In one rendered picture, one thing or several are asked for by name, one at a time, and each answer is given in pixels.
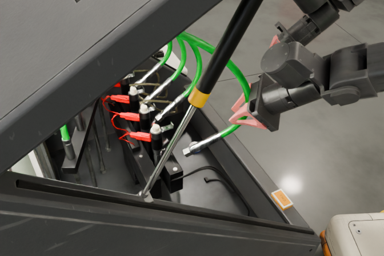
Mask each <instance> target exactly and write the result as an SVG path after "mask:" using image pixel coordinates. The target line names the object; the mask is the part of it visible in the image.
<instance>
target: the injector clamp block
mask: <svg viewBox="0 0 384 256"><path fill-rule="evenodd" d="M111 103H112V104H114V103H117V104H118V106H119V108H120V110H121V112H122V113H126V112H125V111H124V109H123V107H122V105H121V103H120V102H116V101H115V102H111ZM107 105H108V109H109V110H110V111H112V110H111V108H110V105H111V104H110V103H108V104H107ZM110 111H109V116H110V122H111V119H112V118H113V116H114V114H113V112H110ZM126 121H127V123H128V125H129V127H130V129H131V130H132V132H135V133H136V131H135V129H134V127H133V126H132V124H131V122H130V120H127V119H126ZM113 122H114V126H115V127H117V128H119V129H120V126H119V124H118V122H117V120H116V118H115V117H114V118H113ZM111 124H112V126H113V123H112V122H111ZM114 126H113V128H114V130H115V132H116V135H117V137H118V138H120V137H122V136H123V132H122V130H119V129H116V128H115V127H114ZM136 140H137V139H136ZM119 141H120V143H121V145H122V148H123V156H124V160H125V164H126V166H127V168H128V170H129V173H130V175H131V177H132V179H133V181H134V183H135V185H137V184H139V183H140V185H141V187H142V189H143V190H144V188H145V187H146V185H147V183H148V181H149V179H150V177H151V176H152V174H153V172H154V170H155V163H154V152H153V151H152V148H151V159H150V157H149V155H148V153H147V151H146V150H145V148H144V144H143V141H142V142H141V140H137V142H138V144H139V146H140V150H138V151H135V152H132V150H131V148H130V146H129V144H128V142H126V141H124V140H119ZM167 146H168V145H166V147H165V148H164V149H162V151H161V156H163V154H164V152H165V150H166V148H167ZM150 147H151V142H150ZM180 176H183V169H182V168H181V166H180V164H179V163H178V161H177V159H176V157H175V156H174V154H173V152H172V153H171V155H170V156H169V158H168V160H167V162H166V164H165V165H164V167H163V169H162V179H163V181H164V183H165V185H166V187H167V188H168V190H169V192H170V194H171V193H174V192H176V191H179V190H182V189H183V178H181V179H178V180H176V181H171V180H172V179H175V178H178V177H180ZM150 194H151V197H152V198H154V199H158V198H161V197H162V189H161V178H160V176H158V178H157V180H156V182H155V183H154V185H153V187H152V188H151V190H150Z"/></svg>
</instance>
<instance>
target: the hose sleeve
mask: <svg viewBox="0 0 384 256"><path fill-rule="evenodd" d="M222 139H223V138H222V136H221V134H220V131H219V132H217V133H215V134H213V135H211V136H209V137H207V138H205V139H203V140H201V141H199V142H197V143H195V144H193V145H191V146H189V150H190V152H191V153H193V154H194V153H196V152H198V151H200V150H202V149H204V148H206V147H208V146H210V145H212V144H214V143H216V142H218V141H220V140H222Z"/></svg>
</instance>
